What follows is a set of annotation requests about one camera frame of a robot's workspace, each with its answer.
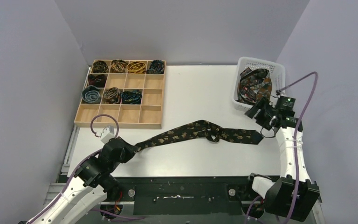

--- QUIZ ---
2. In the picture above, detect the brown patterned rolled tie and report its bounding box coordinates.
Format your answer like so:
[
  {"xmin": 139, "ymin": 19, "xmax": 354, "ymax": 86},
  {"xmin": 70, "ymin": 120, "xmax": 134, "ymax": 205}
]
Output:
[{"xmin": 103, "ymin": 87, "xmax": 122, "ymax": 104}]

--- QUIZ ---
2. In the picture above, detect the dark blue rolled tie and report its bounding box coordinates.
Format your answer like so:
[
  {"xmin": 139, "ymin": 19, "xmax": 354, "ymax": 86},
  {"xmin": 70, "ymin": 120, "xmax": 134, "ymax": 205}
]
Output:
[{"xmin": 147, "ymin": 60, "xmax": 165, "ymax": 74}]

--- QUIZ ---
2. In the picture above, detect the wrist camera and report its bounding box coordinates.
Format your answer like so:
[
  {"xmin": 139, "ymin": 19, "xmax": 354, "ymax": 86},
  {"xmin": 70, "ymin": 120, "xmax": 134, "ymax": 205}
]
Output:
[
  {"xmin": 100, "ymin": 126, "xmax": 117, "ymax": 144},
  {"xmin": 275, "ymin": 95, "xmax": 296, "ymax": 117}
]

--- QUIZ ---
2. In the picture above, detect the yellow rolled tie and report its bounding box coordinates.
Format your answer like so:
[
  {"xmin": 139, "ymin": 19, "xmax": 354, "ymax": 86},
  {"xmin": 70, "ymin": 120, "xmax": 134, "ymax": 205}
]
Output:
[{"xmin": 127, "ymin": 61, "xmax": 147, "ymax": 74}]

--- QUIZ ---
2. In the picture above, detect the wooden compartment tray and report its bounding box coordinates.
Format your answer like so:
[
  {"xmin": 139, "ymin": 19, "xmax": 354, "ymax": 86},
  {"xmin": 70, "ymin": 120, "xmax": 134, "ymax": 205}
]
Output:
[{"xmin": 74, "ymin": 59, "xmax": 167, "ymax": 129}]

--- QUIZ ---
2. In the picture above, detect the dark rolled tie top-left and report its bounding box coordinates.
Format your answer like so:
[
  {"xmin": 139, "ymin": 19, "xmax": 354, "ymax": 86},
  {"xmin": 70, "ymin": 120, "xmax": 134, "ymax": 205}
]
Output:
[{"xmin": 91, "ymin": 60, "xmax": 109, "ymax": 73}]

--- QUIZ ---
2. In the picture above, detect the white plastic basket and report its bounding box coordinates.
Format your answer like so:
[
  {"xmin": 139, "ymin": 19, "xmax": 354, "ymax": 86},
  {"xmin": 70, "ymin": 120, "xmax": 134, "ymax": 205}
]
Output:
[{"xmin": 232, "ymin": 57, "xmax": 286, "ymax": 112}]

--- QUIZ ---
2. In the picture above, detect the pile of patterned ties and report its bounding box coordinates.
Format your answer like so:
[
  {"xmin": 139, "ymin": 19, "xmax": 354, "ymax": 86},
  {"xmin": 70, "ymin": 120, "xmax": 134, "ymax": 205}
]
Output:
[{"xmin": 236, "ymin": 67, "xmax": 272, "ymax": 105}]

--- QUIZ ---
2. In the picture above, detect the maroon rolled tie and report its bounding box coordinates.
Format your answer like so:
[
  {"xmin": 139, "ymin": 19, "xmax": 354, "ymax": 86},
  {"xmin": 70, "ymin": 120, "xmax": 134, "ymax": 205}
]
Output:
[{"xmin": 88, "ymin": 74, "xmax": 107, "ymax": 88}]

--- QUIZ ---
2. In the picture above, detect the black gold floral tie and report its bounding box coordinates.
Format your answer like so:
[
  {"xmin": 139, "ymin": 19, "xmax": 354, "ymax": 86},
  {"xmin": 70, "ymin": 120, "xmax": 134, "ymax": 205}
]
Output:
[{"xmin": 135, "ymin": 120, "xmax": 264, "ymax": 152}]

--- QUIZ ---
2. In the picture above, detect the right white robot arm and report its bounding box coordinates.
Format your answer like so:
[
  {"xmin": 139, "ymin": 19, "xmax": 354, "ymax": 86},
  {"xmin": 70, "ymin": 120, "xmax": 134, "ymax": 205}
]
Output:
[{"xmin": 245, "ymin": 97, "xmax": 320, "ymax": 222}]

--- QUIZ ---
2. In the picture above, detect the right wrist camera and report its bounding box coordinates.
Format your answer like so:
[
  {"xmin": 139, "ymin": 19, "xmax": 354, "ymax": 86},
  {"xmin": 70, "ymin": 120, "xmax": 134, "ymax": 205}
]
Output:
[{"xmin": 275, "ymin": 95, "xmax": 296, "ymax": 117}]

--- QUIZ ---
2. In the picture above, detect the light blue rolled tie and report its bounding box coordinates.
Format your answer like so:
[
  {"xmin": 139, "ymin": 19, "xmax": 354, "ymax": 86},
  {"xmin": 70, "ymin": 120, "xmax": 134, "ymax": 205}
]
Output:
[{"xmin": 82, "ymin": 85, "xmax": 101, "ymax": 104}]

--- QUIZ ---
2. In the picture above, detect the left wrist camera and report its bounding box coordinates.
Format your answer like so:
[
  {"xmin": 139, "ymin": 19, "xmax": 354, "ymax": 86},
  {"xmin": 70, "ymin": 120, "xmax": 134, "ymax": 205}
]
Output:
[{"xmin": 100, "ymin": 126, "xmax": 117, "ymax": 144}]

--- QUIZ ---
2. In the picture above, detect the teal dark rolled tie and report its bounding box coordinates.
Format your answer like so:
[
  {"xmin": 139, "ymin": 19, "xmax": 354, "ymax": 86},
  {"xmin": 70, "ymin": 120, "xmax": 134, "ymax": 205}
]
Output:
[{"xmin": 121, "ymin": 89, "xmax": 142, "ymax": 105}]

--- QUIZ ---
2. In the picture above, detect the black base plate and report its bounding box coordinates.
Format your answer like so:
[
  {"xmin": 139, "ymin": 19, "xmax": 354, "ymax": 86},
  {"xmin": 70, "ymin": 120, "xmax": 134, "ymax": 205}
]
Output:
[{"xmin": 58, "ymin": 176, "xmax": 306, "ymax": 217}]

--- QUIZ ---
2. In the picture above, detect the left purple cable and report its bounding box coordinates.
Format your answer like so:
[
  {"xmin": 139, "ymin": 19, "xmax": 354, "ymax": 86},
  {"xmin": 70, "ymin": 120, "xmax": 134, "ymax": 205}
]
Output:
[{"xmin": 28, "ymin": 113, "xmax": 120, "ymax": 224}]

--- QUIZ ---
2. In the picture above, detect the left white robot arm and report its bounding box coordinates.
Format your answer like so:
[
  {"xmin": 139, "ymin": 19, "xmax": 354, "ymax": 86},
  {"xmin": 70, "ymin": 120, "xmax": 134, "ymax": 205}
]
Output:
[{"xmin": 27, "ymin": 137, "xmax": 138, "ymax": 224}]

